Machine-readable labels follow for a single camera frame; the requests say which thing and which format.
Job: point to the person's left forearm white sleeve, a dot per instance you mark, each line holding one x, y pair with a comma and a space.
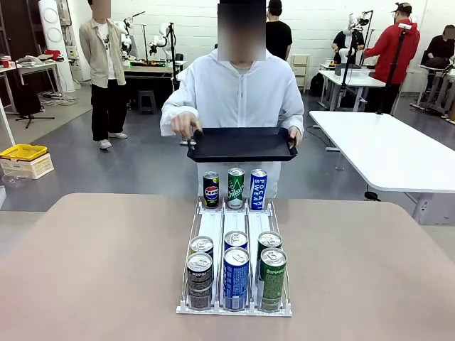
295, 115

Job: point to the black floor stand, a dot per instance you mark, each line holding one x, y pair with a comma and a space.
30, 113

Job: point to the black plastic serving tray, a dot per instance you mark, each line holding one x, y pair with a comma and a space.
241, 144

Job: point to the black plastic stool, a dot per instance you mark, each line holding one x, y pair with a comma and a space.
146, 101

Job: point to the person's right hand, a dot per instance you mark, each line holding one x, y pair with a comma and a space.
185, 124

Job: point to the white can dispenser rack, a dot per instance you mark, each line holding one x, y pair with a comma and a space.
235, 222

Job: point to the person's left hand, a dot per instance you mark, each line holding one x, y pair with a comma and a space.
296, 134

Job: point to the white standing air conditioner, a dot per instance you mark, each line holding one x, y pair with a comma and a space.
53, 39

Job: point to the white drawer cabinet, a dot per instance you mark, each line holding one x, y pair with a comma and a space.
300, 71

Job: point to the blue Pocari Sweat can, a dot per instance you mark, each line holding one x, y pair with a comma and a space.
236, 238
236, 280
258, 190

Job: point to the white background work table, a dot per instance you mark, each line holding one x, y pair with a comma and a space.
355, 80

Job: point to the green Chilsung cider can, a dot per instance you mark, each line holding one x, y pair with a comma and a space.
273, 284
236, 188
269, 239

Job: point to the large white table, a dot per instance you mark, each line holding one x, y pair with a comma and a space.
391, 149

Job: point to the man in red jacket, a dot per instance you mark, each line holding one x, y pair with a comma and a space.
394, 49

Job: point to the person in white hoodie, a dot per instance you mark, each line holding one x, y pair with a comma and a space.
241, 99

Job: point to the black camera tripod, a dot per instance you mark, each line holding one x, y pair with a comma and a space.
394, 67

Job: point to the seated person in black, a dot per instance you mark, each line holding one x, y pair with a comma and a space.
440, 48

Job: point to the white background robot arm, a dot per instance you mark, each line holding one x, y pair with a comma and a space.
161, 39

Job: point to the man in beige shirt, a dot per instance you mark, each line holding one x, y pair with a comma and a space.
103, 64

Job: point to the white plastic crate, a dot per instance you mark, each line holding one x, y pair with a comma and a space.
32, 168

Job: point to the yellow plastic crate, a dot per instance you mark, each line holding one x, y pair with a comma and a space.
23, 152

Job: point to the person in black t-shirt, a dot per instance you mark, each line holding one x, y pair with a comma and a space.
279, 35

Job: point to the person's right forearm white sleeve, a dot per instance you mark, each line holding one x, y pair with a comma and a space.
170, 113

